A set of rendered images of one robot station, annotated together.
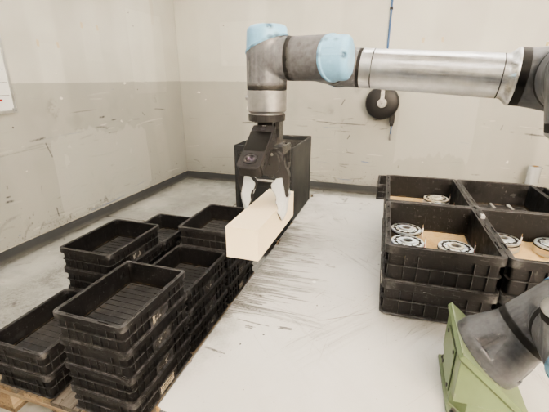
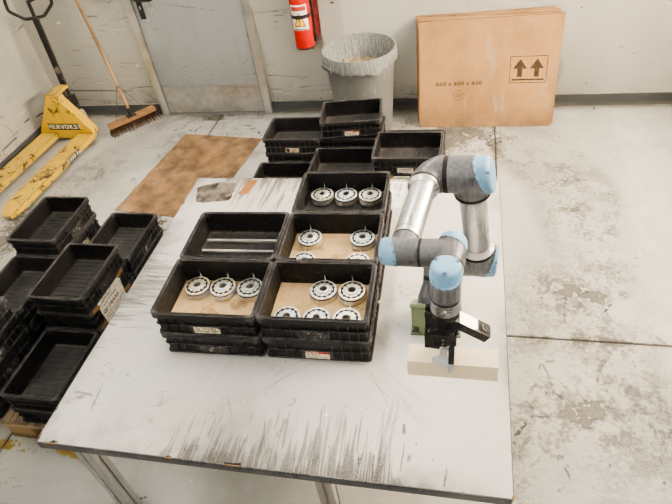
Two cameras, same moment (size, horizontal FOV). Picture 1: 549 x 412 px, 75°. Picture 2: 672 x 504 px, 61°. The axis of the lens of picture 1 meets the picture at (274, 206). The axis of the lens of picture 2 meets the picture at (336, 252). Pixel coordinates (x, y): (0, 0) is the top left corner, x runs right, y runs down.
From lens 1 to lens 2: 1.71 m
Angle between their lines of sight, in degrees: 78
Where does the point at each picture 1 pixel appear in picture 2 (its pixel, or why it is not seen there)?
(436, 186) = (177, 278)
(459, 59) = (428, 198)
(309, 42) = (462, 250)
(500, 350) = not seen: hidden behind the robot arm
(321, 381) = (453, 398)
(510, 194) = (202, 231)
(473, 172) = not seen: outside the picture
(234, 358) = (449, 459)
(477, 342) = not seen: hidden behind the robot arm
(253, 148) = (475, 325)
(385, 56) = (420, 224)
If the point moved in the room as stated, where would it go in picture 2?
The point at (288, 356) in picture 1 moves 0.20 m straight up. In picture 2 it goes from (435, 421) to (435, 385)
